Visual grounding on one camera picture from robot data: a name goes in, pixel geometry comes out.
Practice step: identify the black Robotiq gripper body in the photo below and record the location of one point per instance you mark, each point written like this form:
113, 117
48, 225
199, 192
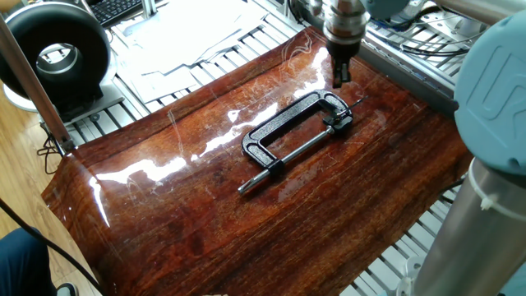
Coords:
344, 50

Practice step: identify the glossy wood-grain mat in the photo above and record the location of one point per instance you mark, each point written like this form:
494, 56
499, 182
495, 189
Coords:
246, 214

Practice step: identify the white paper sheets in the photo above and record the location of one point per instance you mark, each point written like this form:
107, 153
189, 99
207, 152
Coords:
185, 37

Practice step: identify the dark shoe with white edge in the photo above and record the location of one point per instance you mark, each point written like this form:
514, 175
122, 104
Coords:
66, 289

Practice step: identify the leg in blue trousers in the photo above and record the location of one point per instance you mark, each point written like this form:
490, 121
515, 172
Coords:
22, 265

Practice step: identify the white device base plate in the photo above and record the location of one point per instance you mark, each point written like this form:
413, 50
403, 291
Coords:
109, 98

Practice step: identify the small perforated metal plate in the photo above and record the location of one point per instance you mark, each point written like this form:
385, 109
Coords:
411, 271

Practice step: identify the black metal C-clamp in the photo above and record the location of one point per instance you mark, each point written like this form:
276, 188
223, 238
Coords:
283, 119

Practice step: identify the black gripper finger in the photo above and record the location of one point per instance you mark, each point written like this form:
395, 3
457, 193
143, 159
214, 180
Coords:
347, 72
338, 74

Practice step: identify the thin black clock hand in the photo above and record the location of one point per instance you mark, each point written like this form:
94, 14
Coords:
354, 104

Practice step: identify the perforated aluminium base plate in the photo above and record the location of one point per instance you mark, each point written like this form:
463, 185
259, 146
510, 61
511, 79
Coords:
444, 22

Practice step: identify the small black clock movement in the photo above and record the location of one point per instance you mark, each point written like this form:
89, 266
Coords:
338, 122

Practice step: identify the black computer keyboard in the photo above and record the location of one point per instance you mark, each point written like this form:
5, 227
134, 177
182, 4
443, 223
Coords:
115, 9

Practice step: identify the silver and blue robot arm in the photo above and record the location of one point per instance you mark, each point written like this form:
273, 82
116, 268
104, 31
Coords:
489, 103

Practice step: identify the slanted aluminium post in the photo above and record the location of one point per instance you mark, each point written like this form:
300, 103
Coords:
33, 86

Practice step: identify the short upright aluminium post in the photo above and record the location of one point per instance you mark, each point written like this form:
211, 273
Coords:
149, 7

